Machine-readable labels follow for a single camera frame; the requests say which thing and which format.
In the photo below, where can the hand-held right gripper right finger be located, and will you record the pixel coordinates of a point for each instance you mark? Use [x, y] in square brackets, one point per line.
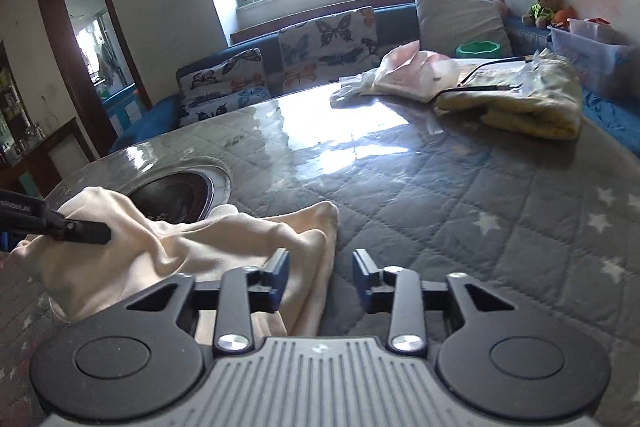
[362, 279]

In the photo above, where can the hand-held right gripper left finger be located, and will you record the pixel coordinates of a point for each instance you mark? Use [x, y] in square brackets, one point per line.
[280, 274]

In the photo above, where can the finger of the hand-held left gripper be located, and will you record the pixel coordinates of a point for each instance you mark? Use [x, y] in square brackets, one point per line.
[80, 231]

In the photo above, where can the cream garment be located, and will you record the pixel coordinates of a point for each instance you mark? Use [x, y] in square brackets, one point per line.
[175, 247]

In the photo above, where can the hanging grey clothes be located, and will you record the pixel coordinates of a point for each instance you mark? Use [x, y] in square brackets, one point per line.
[106, 59]

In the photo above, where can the clear plastic bag with clothes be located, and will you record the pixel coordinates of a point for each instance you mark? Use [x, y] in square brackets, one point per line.
[415, 77]

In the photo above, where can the dark wooden sideboard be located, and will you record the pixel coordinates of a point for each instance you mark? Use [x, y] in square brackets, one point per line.
[55, 152]

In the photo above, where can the round black induction cooktop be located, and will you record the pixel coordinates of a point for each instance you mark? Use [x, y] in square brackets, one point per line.
[180, 197]

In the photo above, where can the grey quilted star table cover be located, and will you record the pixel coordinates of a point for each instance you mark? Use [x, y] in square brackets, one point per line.
[450, 207]

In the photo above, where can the blue sofa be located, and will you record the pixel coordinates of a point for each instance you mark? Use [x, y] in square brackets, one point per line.
[150, 122]

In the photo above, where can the blue cabinet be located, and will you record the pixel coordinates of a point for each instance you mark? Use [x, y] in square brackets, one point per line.
[120, 107]

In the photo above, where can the dark wooden display shelf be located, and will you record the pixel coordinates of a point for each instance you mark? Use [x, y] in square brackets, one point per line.
[10, 107]

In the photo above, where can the butterfly print sofa cushion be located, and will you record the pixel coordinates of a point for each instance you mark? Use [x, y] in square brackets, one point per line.
[325, 52]
[220, 89]

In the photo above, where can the yellow folded blanket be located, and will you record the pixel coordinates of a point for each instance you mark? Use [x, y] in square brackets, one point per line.
[530, 112]

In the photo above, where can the green bowl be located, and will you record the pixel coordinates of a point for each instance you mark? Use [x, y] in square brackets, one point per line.
[477, 49]

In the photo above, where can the grey pillow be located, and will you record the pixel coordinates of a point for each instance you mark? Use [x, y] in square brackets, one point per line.
[460, 19]

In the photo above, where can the clear plastic storage box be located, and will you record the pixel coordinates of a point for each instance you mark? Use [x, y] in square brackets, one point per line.
[595, 52]

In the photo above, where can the brown teddy bear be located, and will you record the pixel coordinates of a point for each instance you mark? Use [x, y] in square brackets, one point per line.
[545, 9]

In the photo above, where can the dark wooden door frame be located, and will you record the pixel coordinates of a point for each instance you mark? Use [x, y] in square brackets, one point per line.
[55, 47]

